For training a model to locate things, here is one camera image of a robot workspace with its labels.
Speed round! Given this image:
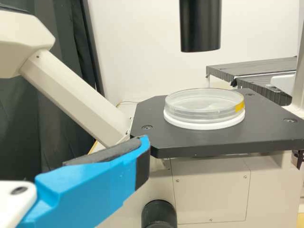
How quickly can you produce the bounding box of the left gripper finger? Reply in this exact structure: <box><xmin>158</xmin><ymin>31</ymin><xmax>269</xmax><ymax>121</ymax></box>
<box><xmin>18</xmin><ymin>134</ymin><xmax>152</xmax><ymax>228</ymax></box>

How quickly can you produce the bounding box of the petri dish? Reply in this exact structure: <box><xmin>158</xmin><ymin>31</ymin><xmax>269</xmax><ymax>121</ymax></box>
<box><xmin>163</xmin><ymin>87</ymin><xmax>246</xmax><ymax>124</ymax></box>

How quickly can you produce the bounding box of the cream microscope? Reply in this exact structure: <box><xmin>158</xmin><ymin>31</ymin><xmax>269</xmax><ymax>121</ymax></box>
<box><xmin>0</xmin><ymin>0</ymin><xmax>304</xmax><ymax>228</ymax></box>

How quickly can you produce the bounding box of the black platform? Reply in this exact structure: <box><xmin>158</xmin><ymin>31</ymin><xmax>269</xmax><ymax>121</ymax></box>
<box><xmin>206</xmin><ymin>56</ymin><xmax>298</xmax><ymax>83</ymax></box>
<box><xmin>231</xmin><ymin>76</ymin><xmax>294</xmax><ymax>107</ymax></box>

